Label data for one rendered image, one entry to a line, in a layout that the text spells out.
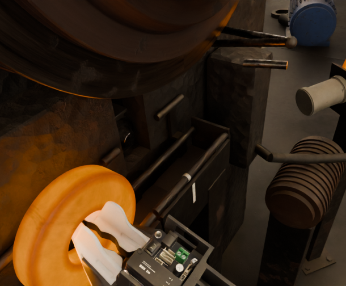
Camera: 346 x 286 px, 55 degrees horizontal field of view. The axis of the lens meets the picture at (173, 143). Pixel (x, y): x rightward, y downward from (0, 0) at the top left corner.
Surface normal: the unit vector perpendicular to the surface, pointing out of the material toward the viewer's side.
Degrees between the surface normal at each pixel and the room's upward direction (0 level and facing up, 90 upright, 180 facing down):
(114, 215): 87
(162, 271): 16
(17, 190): 90
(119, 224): 87
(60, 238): 89
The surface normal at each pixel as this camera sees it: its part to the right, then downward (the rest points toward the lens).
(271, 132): -0.07, -0.77
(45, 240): 0.82, 0.30
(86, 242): -0.62, 0.52
